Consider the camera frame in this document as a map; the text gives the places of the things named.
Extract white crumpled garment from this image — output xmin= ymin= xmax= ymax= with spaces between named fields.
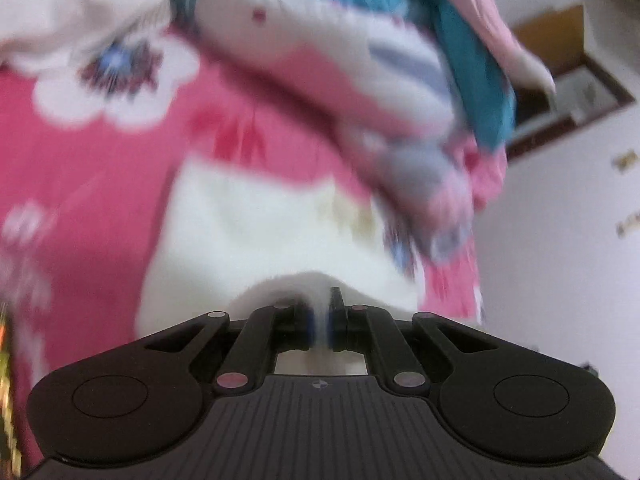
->
xmin=1 ymin=0 xmax=171 ymax=74

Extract pink floral bed sheet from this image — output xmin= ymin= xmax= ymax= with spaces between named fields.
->
xmin=1 ymin=32 xmax=480 ymax=468

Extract black smartphone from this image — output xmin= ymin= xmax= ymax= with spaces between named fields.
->
xmin=0 ymin=301 xmax=22 ymax=480

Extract pink patterned duvet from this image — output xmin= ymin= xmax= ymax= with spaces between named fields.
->
xmin=192 ymin=0 xmax=559 ymax=266

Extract cream deer sweater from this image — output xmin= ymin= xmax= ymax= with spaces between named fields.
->
xmin=134 ymin=157 xmax=426 ymax=375

